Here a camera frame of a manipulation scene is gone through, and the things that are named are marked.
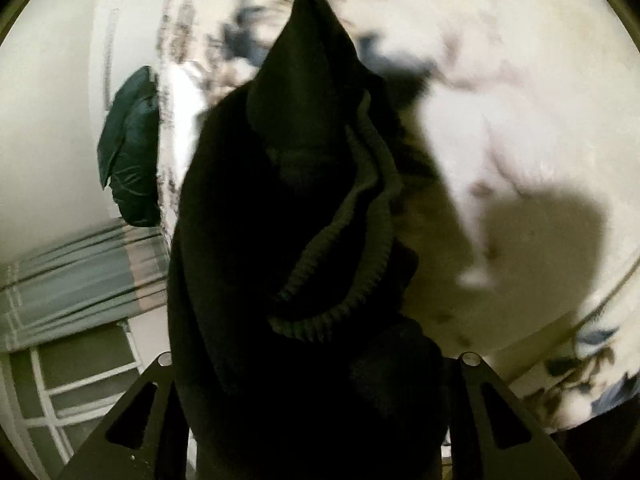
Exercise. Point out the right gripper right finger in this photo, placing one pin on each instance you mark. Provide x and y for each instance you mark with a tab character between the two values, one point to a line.
492	435

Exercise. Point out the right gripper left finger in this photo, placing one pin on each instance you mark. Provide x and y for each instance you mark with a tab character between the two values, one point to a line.
143	437

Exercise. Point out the black lion print sweater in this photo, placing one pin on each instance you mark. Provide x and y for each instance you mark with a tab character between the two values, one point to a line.
287	276

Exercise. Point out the grey striped curtain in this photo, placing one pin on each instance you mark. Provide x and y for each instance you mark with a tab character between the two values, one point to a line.
92	278

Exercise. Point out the dark green pillow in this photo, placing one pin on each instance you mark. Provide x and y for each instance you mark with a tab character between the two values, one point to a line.
128	147

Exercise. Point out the floral bed blanket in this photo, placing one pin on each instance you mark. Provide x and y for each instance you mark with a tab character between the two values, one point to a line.
523	119

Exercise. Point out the white folded cloth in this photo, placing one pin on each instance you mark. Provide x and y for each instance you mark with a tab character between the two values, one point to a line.
186	102

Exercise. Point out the white bed headboard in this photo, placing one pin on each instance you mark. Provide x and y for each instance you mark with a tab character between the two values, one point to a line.
124	38

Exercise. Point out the window with white frame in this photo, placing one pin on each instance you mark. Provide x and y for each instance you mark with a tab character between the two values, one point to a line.
61	390

